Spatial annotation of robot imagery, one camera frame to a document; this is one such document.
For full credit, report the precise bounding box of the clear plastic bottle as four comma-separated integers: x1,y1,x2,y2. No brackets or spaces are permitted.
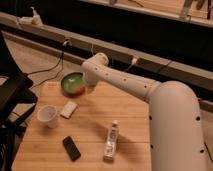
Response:
103,120,119,161

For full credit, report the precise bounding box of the black office chair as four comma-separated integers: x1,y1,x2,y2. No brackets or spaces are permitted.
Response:
0,31,38,171

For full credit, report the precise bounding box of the red orange pepper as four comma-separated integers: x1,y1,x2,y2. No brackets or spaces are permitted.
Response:
74,87,85,95

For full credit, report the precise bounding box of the green ceramic bowl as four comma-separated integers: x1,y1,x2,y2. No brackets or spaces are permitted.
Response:
60,72,85,96

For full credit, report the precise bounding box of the white wall plug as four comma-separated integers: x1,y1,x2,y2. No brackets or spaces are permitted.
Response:
131,58,138,65

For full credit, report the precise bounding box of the white rectangular block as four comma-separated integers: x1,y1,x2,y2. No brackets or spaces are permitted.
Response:
60,101,77,119

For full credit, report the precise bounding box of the black smartphone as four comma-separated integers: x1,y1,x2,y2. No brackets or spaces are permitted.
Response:
63,136,81,161

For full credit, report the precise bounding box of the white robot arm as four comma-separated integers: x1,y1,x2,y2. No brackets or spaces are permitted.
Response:
82,52,207,171

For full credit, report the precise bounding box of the black cable on floor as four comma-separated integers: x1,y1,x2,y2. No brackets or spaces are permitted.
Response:
26,42,71,90

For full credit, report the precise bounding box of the white paper cup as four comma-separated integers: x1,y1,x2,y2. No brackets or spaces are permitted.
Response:
37,105,58,128

